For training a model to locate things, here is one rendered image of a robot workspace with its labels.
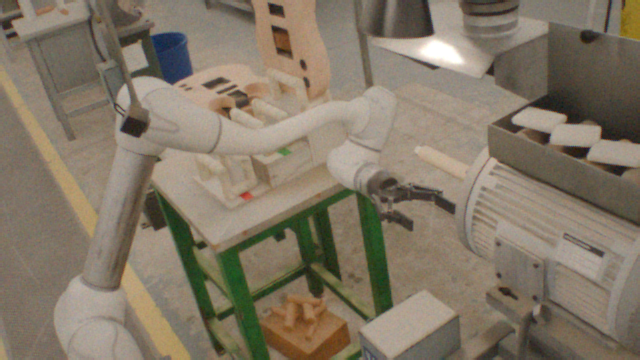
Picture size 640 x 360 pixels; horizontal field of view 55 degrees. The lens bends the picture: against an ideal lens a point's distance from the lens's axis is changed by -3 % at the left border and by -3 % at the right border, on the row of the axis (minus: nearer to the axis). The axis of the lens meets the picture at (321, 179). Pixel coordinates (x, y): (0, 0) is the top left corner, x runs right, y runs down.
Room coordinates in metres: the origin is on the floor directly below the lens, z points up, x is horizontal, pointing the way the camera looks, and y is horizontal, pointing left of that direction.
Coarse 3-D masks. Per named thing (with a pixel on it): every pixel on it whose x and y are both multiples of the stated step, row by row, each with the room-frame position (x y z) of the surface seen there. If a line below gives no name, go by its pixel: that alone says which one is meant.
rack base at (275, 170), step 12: (300, 144) 1.74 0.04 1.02; (252, 156) 1.72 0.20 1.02; (276, 156) 1.69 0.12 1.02; (288, 156) 1.69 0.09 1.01; (300, 156) 1.71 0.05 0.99; (264, 168) 1.67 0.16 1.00; (276, 168) 1.67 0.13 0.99; (288, 168) 1.69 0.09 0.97; (300, 168) 1.71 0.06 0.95; (312, 168) 1.73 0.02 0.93; (264, 180) 1.68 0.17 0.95; (276, 180) 1.66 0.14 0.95; (288, 180) 1.68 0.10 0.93
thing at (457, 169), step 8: (424, 152) 1.13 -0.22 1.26; (432, 152) 1.12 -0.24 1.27; (424, 160) 1.13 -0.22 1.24; (432, 160) 1.10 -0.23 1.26; (440, 160) 1.09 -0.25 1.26; (448, 160) 1.08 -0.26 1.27; (456, 160) 1.07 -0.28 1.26; (440, 168) 1.08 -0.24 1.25; (448, 168) 1.06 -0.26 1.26; (456, 168) 1.05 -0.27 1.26; (464, 168) 1.03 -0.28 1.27; (456, 176) 1.04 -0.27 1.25; (464, 176) 1.02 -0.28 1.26
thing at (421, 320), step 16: (400, 304) 0.85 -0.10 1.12; (416, 304) 0.84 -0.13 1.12; (432, 304) 0.83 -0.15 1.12; (384, 320) 0.82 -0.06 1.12; (400, 320) 0.81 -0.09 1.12; (416, 320) 0.80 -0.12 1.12; (432, 320) 0.79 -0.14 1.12; (448, 320) 0.79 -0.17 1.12; (368, 336) 0.79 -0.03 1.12; (384, 336) 0.78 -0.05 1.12; (400, 336) 0.77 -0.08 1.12; (416, 336) 0.76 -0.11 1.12; (432, 336) 0.77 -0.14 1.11; (448, 336) 0.78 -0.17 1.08; (368, 352) 0.78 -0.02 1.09; (384, 352) 0.74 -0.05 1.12; (400, 352) 0.74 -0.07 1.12; (416, 352) 0.75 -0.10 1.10; (432, 352) 0.77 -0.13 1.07; (448, 352) 0.78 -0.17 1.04
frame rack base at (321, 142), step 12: (288, 96) 1.94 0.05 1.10; (288, 108) 1.84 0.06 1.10; (276, 120) 1.89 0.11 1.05; (312, 132) 1.74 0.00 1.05; (324, 132) 1.76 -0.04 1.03; (336, 132) 1.79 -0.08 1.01; (312, 144) 1.74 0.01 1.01; (324, 144) 1.76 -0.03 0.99; (336, 144) 1.78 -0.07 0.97; (312, 156) 1.73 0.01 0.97; (324, 156) 1.76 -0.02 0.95
